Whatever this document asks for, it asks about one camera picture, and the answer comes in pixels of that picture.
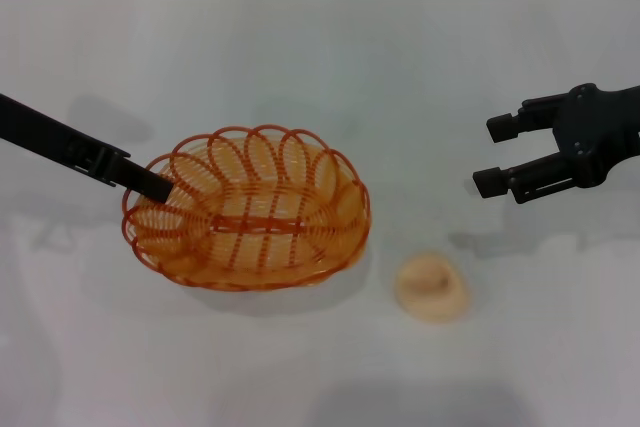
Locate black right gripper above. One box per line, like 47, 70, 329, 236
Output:
472, 82, 640, 206

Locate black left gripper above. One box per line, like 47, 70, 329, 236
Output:
0, 91, 174, 204

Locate orange plastic wire basket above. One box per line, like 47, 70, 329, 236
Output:
121, 122, 373, 292

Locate beige bread roll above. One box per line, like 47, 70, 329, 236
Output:
395, 249, 471, 324

